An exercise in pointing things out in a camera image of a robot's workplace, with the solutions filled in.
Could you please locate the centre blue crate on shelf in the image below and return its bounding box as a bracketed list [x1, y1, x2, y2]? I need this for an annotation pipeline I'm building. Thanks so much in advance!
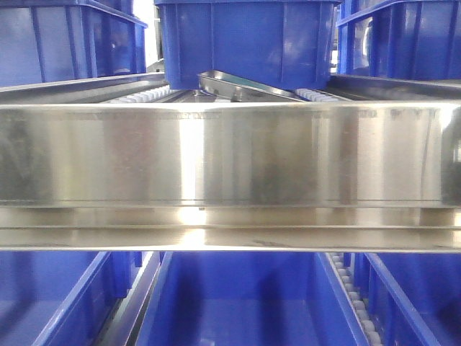
[155, 1, 339, 90]

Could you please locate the blue crate on shelf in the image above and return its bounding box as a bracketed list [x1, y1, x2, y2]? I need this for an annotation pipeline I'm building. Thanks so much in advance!
[1, 1, 147, 87]
[155, 1, 339, 90]
[336, 1, 460, 81]

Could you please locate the right blue crate on shelf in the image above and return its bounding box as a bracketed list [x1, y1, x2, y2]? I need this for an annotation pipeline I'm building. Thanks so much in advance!
[336, 1, 460, 81]

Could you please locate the left blue crate on shelf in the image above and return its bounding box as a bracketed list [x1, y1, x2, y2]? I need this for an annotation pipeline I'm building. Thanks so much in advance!
[1, 1, 147, 87]

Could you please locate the blue crate lower centre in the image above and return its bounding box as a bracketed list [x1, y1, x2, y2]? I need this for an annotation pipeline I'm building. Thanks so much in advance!
[136, 252, 368, 345]

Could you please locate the blue crate lower right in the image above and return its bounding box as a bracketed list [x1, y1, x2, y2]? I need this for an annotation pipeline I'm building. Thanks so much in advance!
[354, 253, 460, 345]

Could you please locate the blue crate lower left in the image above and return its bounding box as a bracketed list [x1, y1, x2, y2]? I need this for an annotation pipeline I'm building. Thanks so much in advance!
[1, 251, 143, 345]

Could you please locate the steel guide rail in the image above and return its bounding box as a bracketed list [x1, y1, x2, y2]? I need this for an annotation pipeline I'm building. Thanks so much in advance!
[197, 70, 305, 102]

